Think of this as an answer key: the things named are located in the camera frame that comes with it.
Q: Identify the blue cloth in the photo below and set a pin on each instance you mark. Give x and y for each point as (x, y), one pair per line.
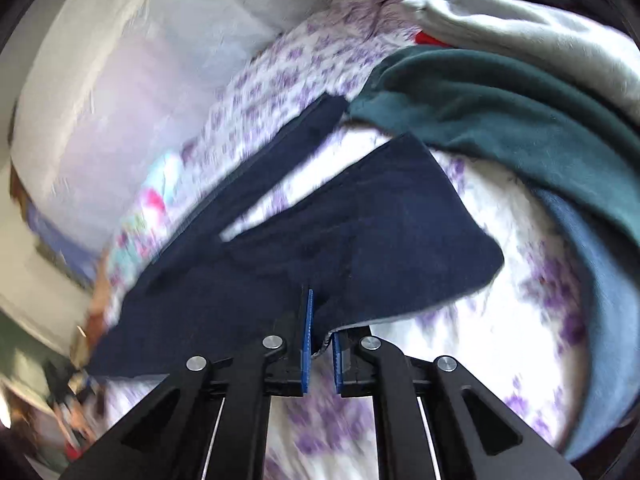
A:
(597, 310)

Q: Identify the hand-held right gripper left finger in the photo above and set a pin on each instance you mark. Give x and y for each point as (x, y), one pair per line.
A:
(307, 345)

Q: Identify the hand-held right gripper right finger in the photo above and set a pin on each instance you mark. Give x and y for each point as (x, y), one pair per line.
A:
(338, 367)

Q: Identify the dark teal cloth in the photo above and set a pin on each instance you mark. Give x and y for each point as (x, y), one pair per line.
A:
(500, 110)

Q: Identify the red cloth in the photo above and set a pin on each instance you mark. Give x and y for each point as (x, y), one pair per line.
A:
(430, 39)

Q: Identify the purple floral bedsheet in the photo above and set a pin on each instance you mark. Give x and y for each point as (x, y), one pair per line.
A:
(500, 320)

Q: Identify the navy blue pants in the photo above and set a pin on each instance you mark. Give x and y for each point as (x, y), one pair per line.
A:
(300, 240)

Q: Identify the white headboard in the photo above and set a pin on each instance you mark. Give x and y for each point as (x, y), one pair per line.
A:
(130, 85)

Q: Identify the light grey cloth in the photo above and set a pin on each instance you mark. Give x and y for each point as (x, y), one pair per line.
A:
(530, 25)

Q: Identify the turquoise and pink cloth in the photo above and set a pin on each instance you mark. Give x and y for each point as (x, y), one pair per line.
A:
(145, 220)

